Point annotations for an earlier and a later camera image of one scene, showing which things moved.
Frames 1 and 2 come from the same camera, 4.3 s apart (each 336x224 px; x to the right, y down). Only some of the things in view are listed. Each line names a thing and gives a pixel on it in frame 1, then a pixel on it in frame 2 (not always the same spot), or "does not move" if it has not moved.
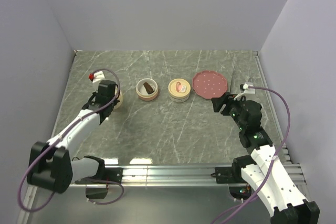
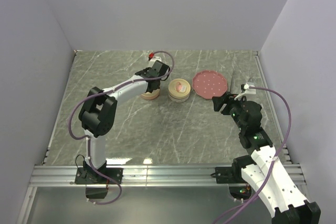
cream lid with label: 179,88 does not move
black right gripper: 227,98 does not move
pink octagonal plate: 208,84 does not move
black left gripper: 115,102 -> 147,70
